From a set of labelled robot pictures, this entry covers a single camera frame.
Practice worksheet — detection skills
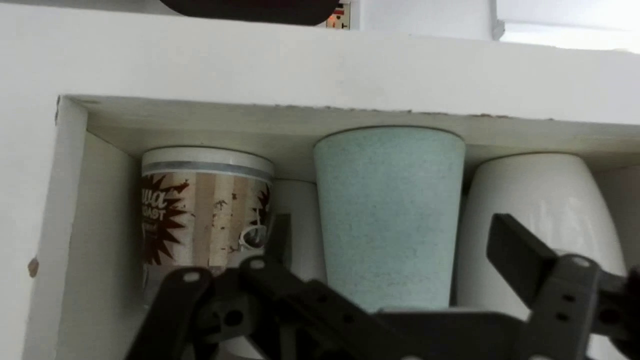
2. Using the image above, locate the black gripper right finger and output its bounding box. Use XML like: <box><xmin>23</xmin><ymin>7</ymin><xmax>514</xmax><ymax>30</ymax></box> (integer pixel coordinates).
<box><xmin>486</xmin><ymin>211</ymin><xmax>640</xmax><ymax>360</ymax></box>

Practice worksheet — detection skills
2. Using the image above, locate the speckled pale teal cup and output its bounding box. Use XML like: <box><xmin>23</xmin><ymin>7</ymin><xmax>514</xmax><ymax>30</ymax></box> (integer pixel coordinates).
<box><xmin>311</xmin><ymin>124</ymin><xmax>468</xmax><ymax>314</ymax></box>

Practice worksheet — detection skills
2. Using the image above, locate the brown striped printed mug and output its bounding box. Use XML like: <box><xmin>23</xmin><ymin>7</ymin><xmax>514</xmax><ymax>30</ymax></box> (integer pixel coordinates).
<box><xmin>137</xmin><ymin>145</ymin><xmax>277</xmax><ymax>308</ymax></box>

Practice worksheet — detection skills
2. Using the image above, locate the white wall cabinet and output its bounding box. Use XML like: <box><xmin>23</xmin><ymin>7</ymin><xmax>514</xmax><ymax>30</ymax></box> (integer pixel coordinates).
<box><xmin>0</xmin><ymin>0</ymin><xmax>640</xmax><ymax>360</ymax></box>

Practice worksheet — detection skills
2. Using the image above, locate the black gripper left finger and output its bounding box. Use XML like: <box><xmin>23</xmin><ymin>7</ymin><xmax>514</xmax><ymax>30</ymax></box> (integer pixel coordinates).
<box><xmin>126</xmin><ymin>211</ymin><xmax>428</xmax><ymax>360</ymax></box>

